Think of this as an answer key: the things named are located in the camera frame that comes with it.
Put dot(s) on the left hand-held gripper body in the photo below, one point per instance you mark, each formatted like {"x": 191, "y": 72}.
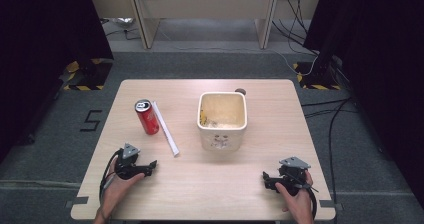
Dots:
{"x": 127, "y": 165}

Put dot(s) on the yellow black striped stand base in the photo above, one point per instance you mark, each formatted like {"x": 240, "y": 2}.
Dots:
{"x": 87, "y": 75}
{"x": 316, "y": 79}

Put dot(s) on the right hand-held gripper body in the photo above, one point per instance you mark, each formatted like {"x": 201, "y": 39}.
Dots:
{"x": 292, "y": 174}

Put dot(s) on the long white paper sleeve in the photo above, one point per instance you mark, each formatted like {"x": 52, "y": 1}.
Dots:
{"x": 165, "y": 127}

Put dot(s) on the person's left hand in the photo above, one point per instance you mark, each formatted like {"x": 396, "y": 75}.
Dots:
{"x": 118, "y": 189}

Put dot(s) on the cream square bin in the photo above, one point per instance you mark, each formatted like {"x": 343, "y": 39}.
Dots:
{"x": 222, "y": 130}

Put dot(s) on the person's right hand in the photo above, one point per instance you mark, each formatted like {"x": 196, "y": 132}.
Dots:
{"x": 298, "y": 202}

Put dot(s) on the beige wooden desk frame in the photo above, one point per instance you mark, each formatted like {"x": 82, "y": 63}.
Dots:
{"x": 203, "y": 4}

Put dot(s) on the crumpled silver foil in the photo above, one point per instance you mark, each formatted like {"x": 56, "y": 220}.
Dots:
{"x": 123, "y": 21}

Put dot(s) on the red soda can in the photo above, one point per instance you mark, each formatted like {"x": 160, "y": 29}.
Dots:
{"x": 148, "y": 119}

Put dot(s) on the dark curtain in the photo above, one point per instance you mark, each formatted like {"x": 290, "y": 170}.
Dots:
{"x": 383, "y": 67}
{"x": 43, "y": 50}

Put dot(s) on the grey tape strip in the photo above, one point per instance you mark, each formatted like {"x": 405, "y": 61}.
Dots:
{"x": 79, "y": 201}
{"x": 328, "y": 204}

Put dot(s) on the small brown round object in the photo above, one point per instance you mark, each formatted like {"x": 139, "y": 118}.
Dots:
{"x": 240, "y": 91}

